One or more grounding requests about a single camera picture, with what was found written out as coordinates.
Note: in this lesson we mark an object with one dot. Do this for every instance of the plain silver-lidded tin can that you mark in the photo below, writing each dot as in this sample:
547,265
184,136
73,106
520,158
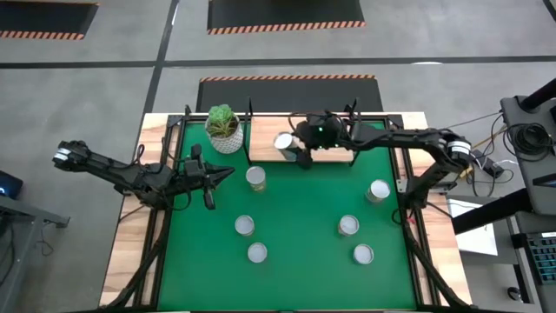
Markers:
283,141

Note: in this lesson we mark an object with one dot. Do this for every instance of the white paper sheet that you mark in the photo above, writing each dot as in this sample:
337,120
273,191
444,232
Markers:
475,239

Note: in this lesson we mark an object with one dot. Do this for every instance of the black metal table frame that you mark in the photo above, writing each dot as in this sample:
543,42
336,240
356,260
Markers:
423,269

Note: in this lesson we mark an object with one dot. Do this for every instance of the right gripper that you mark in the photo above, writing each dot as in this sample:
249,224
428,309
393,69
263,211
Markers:
319,137

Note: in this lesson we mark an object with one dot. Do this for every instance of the white triangle-pattern plant pot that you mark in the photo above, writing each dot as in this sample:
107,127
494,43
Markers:
226,143

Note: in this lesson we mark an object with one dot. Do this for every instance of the black hazard-striped floor mat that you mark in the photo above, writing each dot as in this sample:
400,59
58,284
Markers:
286,13
43,17
286,95

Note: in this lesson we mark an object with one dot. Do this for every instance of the Peas label tin can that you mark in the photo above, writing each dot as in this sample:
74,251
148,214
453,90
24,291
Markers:
379,189

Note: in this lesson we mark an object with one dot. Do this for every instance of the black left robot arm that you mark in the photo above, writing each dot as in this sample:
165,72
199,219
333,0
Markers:
108,169

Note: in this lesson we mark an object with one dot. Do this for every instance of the green succulent plant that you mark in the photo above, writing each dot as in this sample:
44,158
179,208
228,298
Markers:
221,117

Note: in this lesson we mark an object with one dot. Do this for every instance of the black stand beam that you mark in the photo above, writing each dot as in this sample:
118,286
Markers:
491,213

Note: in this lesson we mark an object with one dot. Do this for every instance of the black computer mouse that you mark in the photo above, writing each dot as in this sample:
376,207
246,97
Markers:
514,294

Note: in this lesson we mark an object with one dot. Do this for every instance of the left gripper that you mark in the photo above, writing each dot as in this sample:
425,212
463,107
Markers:
193,174

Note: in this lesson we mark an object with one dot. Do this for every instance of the black power adapter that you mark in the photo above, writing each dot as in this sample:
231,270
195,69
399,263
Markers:
486,163

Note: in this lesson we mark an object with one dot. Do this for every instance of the Mushroom label short can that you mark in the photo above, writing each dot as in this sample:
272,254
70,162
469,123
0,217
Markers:
257,252

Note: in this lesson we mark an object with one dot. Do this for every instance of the orange red label tin can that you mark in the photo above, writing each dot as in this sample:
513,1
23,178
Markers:
348,224

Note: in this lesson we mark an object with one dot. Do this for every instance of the dark screen device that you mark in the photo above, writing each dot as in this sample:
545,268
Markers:
8,184

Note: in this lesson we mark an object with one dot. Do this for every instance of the green label tin can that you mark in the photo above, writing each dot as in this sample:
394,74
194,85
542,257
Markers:
244,224

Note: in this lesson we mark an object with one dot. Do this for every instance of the green table mat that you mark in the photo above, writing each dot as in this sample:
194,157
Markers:
299,269

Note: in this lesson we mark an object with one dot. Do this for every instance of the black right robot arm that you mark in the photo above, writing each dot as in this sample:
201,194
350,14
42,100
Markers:
412,139

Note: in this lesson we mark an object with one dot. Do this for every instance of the light blue short can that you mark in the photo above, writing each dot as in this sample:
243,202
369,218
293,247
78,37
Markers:
363,254

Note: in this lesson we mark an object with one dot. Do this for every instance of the grey side desk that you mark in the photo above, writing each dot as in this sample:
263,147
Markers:
26,215

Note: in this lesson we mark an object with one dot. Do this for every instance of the grey equipment stand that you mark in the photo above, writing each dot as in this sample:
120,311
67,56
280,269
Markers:
527,174

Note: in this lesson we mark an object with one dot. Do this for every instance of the black keyboard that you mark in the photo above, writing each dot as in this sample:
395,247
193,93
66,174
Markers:
543,258

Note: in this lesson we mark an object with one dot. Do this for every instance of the Cherries label tin can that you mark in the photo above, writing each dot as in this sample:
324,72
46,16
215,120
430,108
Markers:
256,175

